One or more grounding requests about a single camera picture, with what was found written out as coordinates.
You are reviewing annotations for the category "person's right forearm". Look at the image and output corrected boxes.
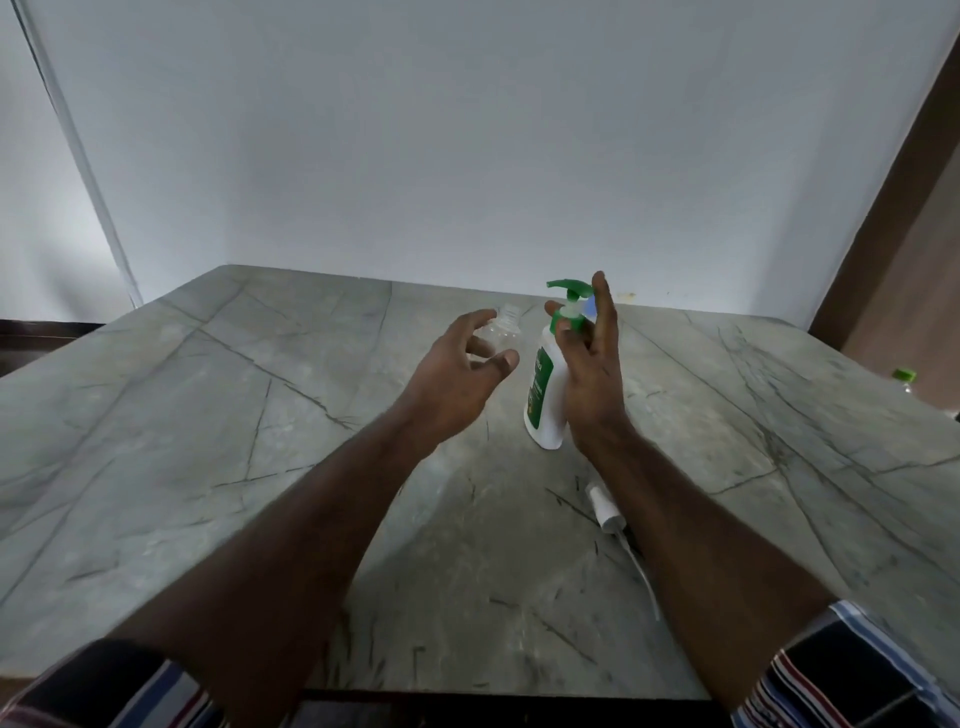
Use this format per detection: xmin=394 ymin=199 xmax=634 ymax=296
xmin=573 ymin=423 xmax=837 ymax=714

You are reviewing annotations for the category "person's right hand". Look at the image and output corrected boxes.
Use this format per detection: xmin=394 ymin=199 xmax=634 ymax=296
xmin=543 ymin=271 xmax=631 ymax=451

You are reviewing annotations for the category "person's left forearm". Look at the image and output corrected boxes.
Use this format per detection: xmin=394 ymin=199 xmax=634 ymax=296
xmin=112 ymin=408 xmax=451 ymax=728

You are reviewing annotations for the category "brown wooden door frame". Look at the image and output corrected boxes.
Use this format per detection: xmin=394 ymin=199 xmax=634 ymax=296
xmin=806 ymin=30 xmax=960 ymax=412

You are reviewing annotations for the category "white wall conduit strip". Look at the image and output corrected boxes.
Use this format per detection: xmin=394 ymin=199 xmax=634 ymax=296
xmin=11 ymin=0 xmax=144 ymax=310

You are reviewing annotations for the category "small clear plastic bottle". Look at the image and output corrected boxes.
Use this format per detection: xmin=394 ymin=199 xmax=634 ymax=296
xmin=480 ymin=303 xmax=526 ymax=358

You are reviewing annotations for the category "person's left hand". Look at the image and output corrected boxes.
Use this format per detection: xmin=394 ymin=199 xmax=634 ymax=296
xmin=396 ymin=309 xmax=520 ymax=451

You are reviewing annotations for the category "white pump head with tube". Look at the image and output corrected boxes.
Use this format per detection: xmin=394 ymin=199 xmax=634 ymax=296
xmin=585 ymin=480 xmax=663 ymax=624

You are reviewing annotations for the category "striped cloth garment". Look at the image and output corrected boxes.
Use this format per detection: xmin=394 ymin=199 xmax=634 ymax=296
xmin=0 ymin=598 xmax=960 ymax=728

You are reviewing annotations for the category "white bottle with green pump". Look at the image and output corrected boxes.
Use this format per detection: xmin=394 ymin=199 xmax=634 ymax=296
xmin=522 ymin=279 xmax=597 ymax=451

